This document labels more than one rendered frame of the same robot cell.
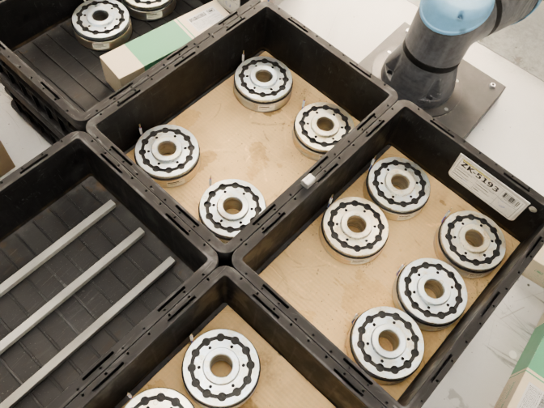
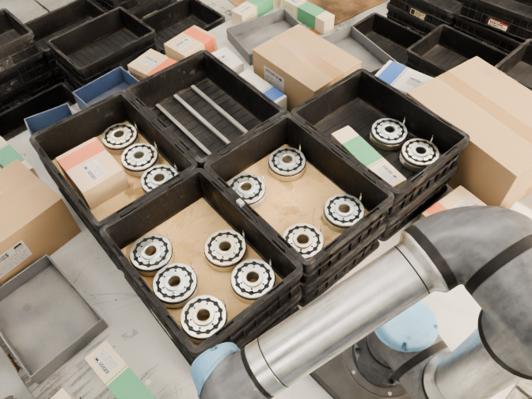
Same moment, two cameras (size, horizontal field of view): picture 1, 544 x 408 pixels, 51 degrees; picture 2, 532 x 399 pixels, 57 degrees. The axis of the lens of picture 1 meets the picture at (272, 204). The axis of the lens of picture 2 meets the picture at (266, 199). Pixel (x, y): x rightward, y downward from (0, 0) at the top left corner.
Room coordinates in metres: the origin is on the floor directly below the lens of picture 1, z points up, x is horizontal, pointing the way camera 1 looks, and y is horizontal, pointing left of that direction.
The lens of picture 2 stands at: (0.70, -0.70, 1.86)
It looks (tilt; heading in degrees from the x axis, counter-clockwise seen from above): 53 degrees down; 107
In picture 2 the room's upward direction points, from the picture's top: 3 degrees counter-clockwise
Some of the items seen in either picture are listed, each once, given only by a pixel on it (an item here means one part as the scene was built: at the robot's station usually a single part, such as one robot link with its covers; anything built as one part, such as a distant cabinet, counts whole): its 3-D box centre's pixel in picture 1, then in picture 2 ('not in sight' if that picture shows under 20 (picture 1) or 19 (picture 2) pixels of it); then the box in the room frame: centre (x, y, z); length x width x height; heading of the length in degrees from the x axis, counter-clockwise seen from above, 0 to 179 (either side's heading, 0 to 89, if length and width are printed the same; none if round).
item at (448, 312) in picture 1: (432, 290); (174, 282); (0.33, -0.25, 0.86); 0.10 x 0.10 x 0.01
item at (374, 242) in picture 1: (355, 226); (225, 247); (0.41, -0.13, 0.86); 0.10 x 0.10 x 0.01
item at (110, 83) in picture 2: not in sight; (111, 96); (-0.21, 0.44, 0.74); 0.20 x 0.15 x 0.07; 59
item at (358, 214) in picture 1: (356, 224); (225, 246); (0.41, -0.13, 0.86); 0.05 x 0.05 x 0.01
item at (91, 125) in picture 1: (248, 114); (295, 183); (0.54, 0.06, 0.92); 0.40 x 0.30 x 0.02; 145
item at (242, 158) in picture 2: (247, 133); (295, 195); (0.54, 0.06, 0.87); 0.40 x 0.30 x 0.11; 145
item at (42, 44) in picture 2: not in sight; (77, 51); (-0.90, 1.15, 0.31); 0.40 x 0.30 x 0.34; 59
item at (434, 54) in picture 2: not in sight; (450, 83); (1.03, 1.32, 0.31); 0.40 x 0.30 x 0.34; 149
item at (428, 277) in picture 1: (433, 289); (174, 281); (0.33, -0.25, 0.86); 0.05 x 0.05 x 0.01
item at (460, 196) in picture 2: not in sight; (454, 220); (0.97, 0.18, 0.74); 0.16 x 0.12 x 0.07; 52
